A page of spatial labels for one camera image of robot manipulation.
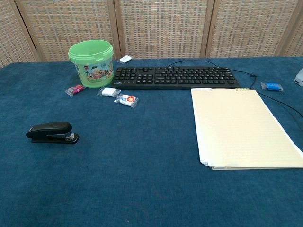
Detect grey plastic device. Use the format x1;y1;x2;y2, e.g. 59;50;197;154
294;67;303;86

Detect black computer keyboard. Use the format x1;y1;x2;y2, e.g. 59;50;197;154
111;66;241;90

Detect blue wrapped packet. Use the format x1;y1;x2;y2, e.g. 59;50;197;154
260;81;284;93

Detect pale yellow spiral notepad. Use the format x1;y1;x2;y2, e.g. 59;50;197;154
190;87;303;171

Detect thin black keyboard cable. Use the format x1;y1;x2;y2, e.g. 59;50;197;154
168;60;303;122

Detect blue table cloth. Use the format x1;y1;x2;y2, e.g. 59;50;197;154
0;56;303;227

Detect plain white wrapped packet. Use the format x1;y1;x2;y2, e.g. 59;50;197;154
96;87;122;98

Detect white printed wrapped packet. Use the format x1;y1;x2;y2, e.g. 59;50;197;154
114;93;139;109

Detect black stapler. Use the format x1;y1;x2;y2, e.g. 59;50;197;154
26;122;80;144

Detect small white box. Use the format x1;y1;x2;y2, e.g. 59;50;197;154
117;54;132;64

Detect woven wooden folding screen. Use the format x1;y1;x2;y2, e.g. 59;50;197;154
0;0;303;69

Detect red wrapped candy packet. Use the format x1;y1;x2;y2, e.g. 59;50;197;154
64;84;86;97

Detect green plastic toy bucket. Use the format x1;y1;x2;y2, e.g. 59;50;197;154
68;39;114;89

